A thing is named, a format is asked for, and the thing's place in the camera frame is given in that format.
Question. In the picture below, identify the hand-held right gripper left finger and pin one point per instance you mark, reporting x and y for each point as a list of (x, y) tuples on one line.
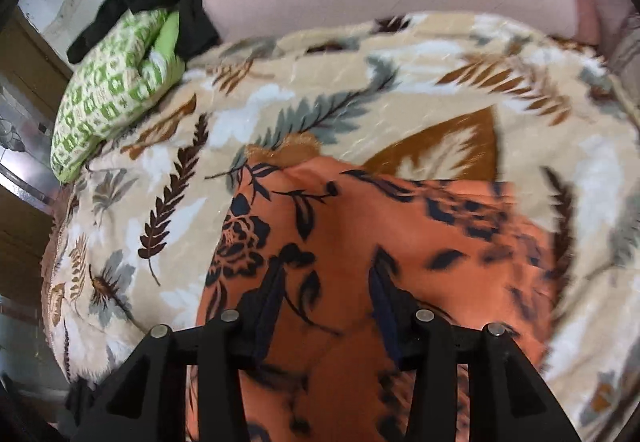
[(272, 312)]

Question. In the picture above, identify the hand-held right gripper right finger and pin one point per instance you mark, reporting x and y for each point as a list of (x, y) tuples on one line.
[(382, 312)]

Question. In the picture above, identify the orange floral garment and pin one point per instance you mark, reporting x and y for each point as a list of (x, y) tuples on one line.
[(350, 232)]

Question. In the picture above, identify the beige leaf-print blanket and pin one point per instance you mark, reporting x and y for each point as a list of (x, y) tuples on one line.
[(310, 82)]

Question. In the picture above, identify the green patterned pillow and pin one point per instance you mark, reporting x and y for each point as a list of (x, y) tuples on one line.
[(105, 97)]

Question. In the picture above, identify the black cloth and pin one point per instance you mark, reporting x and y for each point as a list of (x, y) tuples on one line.
[(195, 7)]

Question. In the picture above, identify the brown wooden furniture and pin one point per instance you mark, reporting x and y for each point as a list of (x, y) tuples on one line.
[(30, 52)]

